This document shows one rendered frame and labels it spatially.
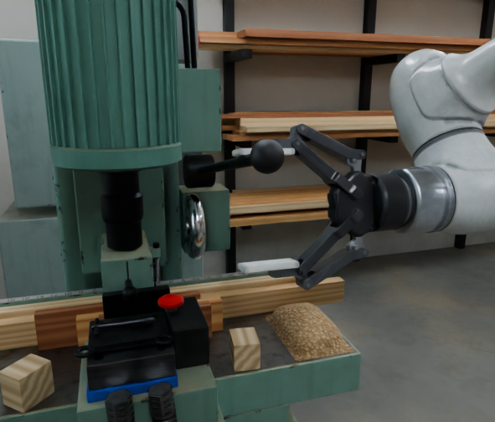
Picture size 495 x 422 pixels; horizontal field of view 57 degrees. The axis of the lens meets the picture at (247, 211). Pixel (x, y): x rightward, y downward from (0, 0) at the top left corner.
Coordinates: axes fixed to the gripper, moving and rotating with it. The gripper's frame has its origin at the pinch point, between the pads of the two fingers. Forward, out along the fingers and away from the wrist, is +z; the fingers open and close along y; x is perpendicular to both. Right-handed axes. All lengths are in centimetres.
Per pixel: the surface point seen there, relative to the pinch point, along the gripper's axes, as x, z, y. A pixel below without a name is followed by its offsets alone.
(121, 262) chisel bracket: -12.7, 14.7, -6.9
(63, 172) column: -33.5, 23.4, 6.5
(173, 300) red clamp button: -0.2, 9.2, -9.8
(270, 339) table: -10.9, -5.9, -20.2
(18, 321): -18.8, 29.5, -15.0
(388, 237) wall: -261, -193, -48
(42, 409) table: -4.2, 24.7, -21.8
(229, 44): -193, -51, 78
